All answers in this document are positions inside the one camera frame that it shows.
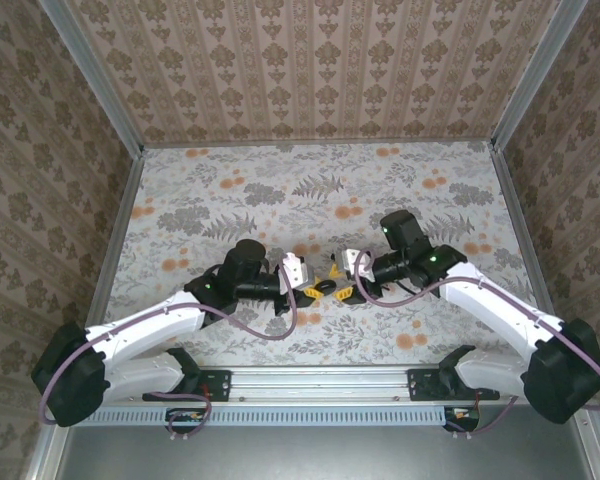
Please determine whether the black connector board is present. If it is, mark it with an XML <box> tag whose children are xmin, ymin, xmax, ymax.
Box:
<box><xmin>165</xmin><ymin>407</ymin><xmax>207</xmax><ymax>434</ymax></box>
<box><xmin>443</xmin><ymin>405</ymin><xmax>482</xmax><ymax>433</ymax></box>

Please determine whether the grey metal panel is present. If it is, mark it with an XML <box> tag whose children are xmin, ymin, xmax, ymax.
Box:
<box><xmin>27</xmin><ymin>424</ymin><xmax>600</xmax><ymax>480</ymax></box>

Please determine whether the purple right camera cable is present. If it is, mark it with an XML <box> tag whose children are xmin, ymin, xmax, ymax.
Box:
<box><xmin>353</xmin><ymin>248</ymin><xmax>600</xmax><ymax>412</ymax></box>

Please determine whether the purple camera cable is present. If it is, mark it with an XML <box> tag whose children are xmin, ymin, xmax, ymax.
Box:
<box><xmin>353</xmin><ymin>248</ymin><xmax>600</xmax><ymax>412</ymax></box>
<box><xmin>38</xmin><ymin>267</ymin><xmax>300</xmax><ymax>426</ymax></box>

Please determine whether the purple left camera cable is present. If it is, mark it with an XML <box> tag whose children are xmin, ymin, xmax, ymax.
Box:
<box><xmin>38</xmin><ymin>267</ymin><xmax>300</xmax><ymax>426</ymax></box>

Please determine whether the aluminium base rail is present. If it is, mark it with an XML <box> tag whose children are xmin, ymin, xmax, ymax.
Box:
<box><xmin>104</xmin><ymin>366</ymin><xmax>504</xmax><ymax>406</ymax></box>

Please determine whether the white slotted cable duct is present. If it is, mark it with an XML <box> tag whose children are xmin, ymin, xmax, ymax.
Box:
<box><xmin>72</xmin><ymin>403</ymin><xmax>481</xmax><ymax>427</ymax></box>

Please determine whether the aluminium table side rail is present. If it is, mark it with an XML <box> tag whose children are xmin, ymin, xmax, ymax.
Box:
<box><xmin>82</xmin><ymin>147</ymin><xmax>147</xmax><ymax>326</ymax></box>
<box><xmin>488</xmin><ymin>142</ymin><xmax>566</xmax><ymax>326</ymax></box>

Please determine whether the short purple cable loop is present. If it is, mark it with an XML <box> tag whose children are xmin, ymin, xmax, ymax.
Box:
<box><xmin>444</xmin><ymin>394</ymin><xmax>519</xmax><ymax>436</ymax></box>
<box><xmin>154</xmin><ymin>391</ymin><xmax>214</xmax><ymax>442</ymax></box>

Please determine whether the aluminium table back rail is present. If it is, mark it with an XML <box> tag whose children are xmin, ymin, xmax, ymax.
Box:
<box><xmin>142</xmin><ymin>138</ymin><xmax>496</xmax><ymax>149</ymax></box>

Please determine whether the aluminium frame post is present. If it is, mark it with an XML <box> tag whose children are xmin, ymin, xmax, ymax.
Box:
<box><xmin>35</xmin><ymin>0</ymin><xmax>146</xmax><ymax>154</ymax></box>
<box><xmin>490</xmin><ymin>0</ymin><xmax>589</xmax><ymax>151</ymax></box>

